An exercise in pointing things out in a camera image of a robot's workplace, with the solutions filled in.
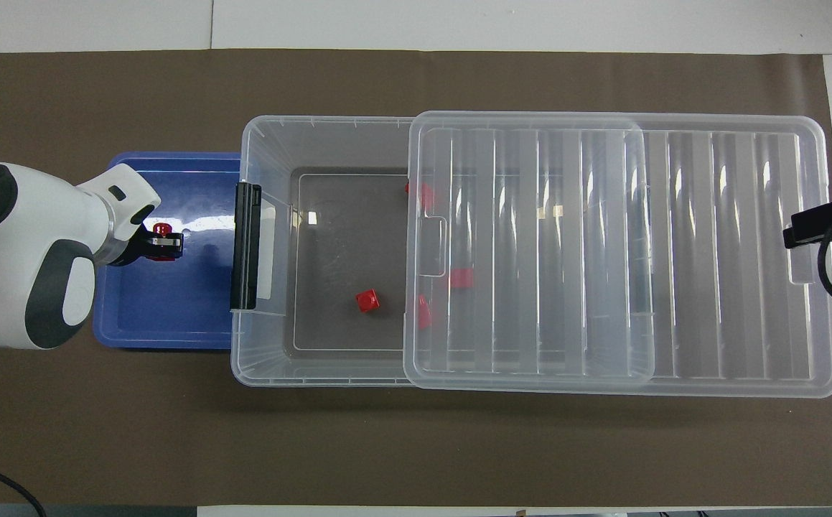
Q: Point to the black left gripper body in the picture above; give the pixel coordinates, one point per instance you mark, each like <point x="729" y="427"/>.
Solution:
<point x="136" y="248"/>

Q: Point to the red block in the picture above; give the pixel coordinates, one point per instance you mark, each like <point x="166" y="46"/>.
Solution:
<point x="461" y="278"/>
<point x="424" y="196"/>
<point x="367" y="300"/>
<point x="423" y="311"/>
<point x="162" y="230"/>

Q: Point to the clear ribbed box lid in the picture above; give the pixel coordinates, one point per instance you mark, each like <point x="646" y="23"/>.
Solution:
<point x="739" y="287"/>

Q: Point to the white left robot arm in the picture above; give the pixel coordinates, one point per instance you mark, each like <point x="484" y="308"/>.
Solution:
<point x="21" y="258"/>

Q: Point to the blue plastic tray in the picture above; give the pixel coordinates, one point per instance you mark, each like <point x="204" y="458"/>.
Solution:
<point x="171" y="309"/>

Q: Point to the clear plastic storage box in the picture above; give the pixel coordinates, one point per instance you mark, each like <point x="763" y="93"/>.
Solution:
<point x="337" y="251"/>

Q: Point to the brown table mat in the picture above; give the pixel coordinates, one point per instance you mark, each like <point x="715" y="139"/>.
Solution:
<point x="416" y="445"/>

